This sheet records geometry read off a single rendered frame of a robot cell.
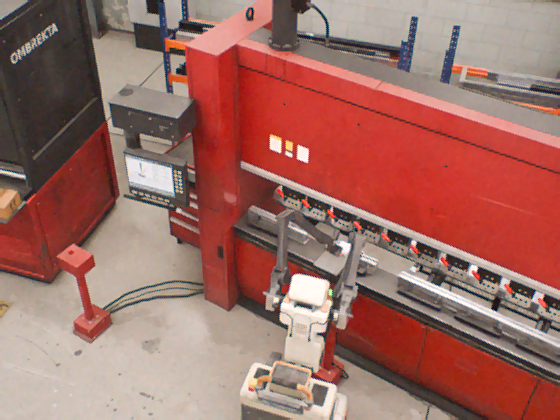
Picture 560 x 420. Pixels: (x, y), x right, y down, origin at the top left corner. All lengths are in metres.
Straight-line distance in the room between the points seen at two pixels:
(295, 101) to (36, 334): 2.83
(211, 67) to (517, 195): 1.93
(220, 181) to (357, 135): 1.10
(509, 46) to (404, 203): 4.49
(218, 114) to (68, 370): 2.29
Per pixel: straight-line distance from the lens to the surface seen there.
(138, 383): 5.28
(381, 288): 4.67
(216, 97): 4.33
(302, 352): 4.32
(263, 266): 5.14
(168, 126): 4.34
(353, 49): 6.13
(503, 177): 3.88
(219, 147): 4.54
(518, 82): 6.05
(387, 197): 4.27
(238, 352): 5.37
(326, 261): 4.62
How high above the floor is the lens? 4.24
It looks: 40 degrees down
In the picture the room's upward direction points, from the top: 1 degrees clockwise
